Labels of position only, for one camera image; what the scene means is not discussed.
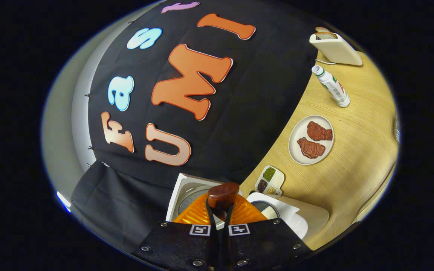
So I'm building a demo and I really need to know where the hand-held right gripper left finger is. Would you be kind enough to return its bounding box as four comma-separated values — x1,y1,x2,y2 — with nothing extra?
132,194,219,268

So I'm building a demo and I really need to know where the red-brown meat piece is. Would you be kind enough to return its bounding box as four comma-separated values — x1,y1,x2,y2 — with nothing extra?
297,137,326,159
307,121,333,142

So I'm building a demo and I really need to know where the white green-label bottle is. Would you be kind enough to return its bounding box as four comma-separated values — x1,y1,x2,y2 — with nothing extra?
312,65,351,108

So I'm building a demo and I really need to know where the ceiling light panel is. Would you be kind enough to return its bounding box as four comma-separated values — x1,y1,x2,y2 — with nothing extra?
56,191,72,212

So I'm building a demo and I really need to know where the white rice cooker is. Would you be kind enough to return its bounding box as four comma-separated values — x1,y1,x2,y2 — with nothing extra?
165,173,309,239

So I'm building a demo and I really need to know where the brown wooden spoon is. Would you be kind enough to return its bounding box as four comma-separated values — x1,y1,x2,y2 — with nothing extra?
207,183,240,226

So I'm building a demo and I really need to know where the beige oval plate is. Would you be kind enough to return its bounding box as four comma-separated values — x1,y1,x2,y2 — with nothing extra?
289,115,335,166

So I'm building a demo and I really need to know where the metal wire chopstick holder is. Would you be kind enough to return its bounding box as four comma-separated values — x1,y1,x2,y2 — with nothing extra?
393,113,401,143

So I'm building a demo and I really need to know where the white rice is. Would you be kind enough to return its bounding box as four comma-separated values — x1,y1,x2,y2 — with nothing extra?
260,205,278,220

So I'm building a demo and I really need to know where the black backdrop cloth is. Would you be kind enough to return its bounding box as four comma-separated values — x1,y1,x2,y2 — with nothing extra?
70,0,319,253

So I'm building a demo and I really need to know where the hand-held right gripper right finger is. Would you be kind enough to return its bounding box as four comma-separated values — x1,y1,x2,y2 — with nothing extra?
219,196,312,269

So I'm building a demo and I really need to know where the white divided grain dish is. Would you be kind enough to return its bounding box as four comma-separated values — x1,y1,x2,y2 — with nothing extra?
255,165,285,195

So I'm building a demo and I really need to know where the cream toaster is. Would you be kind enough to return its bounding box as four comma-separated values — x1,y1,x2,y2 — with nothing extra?
309,32,363,67

